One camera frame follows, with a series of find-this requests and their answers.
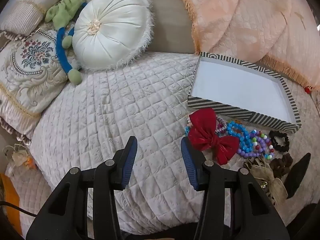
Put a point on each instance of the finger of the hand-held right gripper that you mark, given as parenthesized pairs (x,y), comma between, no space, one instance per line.
(297,177)

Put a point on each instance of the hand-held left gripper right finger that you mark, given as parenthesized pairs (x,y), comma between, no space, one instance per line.
(188,165)

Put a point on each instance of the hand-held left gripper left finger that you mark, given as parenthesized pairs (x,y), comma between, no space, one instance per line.
(130,160)

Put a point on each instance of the brown scrunchie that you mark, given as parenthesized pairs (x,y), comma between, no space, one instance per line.
(285,165)

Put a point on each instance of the red velvet hair bow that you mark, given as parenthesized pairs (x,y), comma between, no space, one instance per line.
(202,135)

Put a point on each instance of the beige leopard hair bow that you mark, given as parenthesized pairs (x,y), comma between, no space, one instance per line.
(262,172)

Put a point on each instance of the black scrunchie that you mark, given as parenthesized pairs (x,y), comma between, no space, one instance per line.
(283,142)

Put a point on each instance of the striped cardboard box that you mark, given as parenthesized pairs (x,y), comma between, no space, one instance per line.
(237,85)

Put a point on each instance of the quilted beige bedspread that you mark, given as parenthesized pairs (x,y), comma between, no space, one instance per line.
(112,105)

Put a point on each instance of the cream orange fabric ornament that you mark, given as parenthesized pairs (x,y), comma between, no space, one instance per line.
(17,156)

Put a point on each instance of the orange bag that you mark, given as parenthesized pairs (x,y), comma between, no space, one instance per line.
(11,200)

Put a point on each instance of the floral embroidered pillow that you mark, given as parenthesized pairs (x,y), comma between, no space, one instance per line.
(30,80)

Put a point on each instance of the round white satin pillow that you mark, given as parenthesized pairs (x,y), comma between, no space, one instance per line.
(110,27)

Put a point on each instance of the peach fringed blanket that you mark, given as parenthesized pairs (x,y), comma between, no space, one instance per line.
(237,17)

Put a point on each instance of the green and blue plush toy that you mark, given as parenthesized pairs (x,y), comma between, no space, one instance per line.
(66,10)

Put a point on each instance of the beige striped ornate pillow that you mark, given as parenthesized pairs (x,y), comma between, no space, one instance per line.
(22,17)

